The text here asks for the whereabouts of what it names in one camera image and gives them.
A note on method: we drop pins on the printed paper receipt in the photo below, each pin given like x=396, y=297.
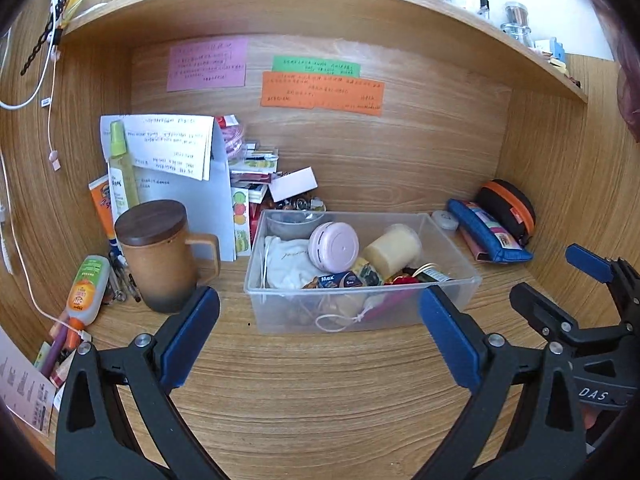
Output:
x=25, y=385

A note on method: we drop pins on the small dark-capped bottle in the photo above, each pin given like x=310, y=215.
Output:
x=483, y=5

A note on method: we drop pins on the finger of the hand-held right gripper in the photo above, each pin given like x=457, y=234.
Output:
x=590, y=257
x=542, y=312

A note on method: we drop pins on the glass jar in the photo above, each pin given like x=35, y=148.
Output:
x=516, y=22

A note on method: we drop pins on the handwritten white paper sheets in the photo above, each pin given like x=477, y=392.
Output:
x=170, y=142

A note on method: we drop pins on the dark wooden mug lid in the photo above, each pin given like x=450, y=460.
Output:
x=150, y=222

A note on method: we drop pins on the pink coil in packet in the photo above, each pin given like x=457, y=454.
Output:
x=231, y=135

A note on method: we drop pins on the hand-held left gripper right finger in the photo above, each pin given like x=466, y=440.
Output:
x=450, y=337

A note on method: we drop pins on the blue snack packet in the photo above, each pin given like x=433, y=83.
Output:
x=345, y=276

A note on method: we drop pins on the white paper folder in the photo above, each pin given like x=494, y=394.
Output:
x=215, y=210

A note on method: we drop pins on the red velvet pouch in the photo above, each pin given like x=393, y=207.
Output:
x=395, y=302

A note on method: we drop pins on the bundle of pens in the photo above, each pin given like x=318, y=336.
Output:
x=122, y=277

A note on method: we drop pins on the brown ceramic mug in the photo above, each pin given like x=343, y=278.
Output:
x=160, y=270

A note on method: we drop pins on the clear small bowl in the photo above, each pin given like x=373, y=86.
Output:
x=295, y=222

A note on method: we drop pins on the yellow spray bottle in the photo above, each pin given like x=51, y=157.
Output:
x=120, y=170

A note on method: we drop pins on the small white round case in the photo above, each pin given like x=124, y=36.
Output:
x=445, y=220

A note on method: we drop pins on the pile of small trinkets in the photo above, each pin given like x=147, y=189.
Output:
x=300, y=204

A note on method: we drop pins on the wooden shelf board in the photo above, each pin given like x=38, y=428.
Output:
x=320, y=5

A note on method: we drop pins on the green paper note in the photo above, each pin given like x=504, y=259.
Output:
x=317, y=66

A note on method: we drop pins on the gold sunscreen bottle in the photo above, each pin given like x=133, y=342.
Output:
x=395, y=250

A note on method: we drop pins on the pink round case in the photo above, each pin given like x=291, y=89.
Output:
x=334, y=247

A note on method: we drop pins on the orange label white bottle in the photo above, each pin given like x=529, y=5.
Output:
x=90, y=287

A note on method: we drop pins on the blank white card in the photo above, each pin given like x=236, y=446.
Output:
x=294, y=185

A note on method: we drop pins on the cream soft pouch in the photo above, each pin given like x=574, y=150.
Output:
x=350, y=302

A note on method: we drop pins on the person's hair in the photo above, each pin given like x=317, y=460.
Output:
x=625, y=35

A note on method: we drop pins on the fruit sticker sheet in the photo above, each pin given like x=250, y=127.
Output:
x=241, y=220

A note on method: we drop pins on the orange tube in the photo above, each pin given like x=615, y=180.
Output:
x=104, y=210

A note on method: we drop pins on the blue pencil case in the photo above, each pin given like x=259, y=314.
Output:
x=487, y=230

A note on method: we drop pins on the orange paper note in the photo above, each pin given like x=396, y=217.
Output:
x=322, y=92

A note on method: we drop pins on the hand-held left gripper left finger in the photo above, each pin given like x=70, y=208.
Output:
x=192, y=335

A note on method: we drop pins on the pink paper note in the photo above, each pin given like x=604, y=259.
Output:
x=207, y=62

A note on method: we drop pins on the wooden desktop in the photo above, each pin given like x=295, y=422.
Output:
x=320, y=405

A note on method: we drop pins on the black round case orange zipper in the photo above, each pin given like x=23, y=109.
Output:
x=510, y=205

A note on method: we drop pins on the pile of sachet packets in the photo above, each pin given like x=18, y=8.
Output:
x=257, y=165

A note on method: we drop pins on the clear plastic storage bin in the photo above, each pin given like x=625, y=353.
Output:
x=280, y=310

